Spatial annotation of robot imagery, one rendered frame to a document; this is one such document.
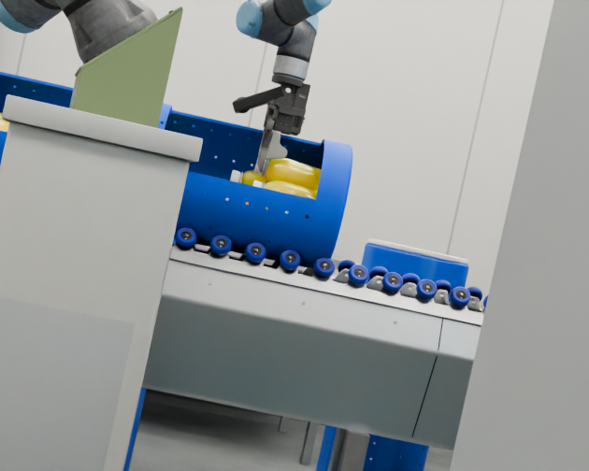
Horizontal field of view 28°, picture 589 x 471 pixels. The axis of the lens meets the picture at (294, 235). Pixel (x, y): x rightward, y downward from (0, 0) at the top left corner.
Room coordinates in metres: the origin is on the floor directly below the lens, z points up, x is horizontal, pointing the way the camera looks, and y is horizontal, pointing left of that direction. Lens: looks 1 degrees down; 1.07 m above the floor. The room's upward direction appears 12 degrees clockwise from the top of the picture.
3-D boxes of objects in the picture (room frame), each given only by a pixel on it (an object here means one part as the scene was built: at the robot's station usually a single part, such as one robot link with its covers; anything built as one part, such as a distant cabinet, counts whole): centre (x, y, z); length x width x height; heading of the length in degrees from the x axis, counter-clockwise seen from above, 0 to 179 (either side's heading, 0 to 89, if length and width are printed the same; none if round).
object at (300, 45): (2.57, 0.09, 1.44); 0.09 x 0.08 x 0.11; 131
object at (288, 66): (2.58, 0.09, 1.37); 0.08 x 0.08 x 0.05
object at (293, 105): (2.58, 0.08, 1.29); 0.09 x 0.08 x 0.12; 94
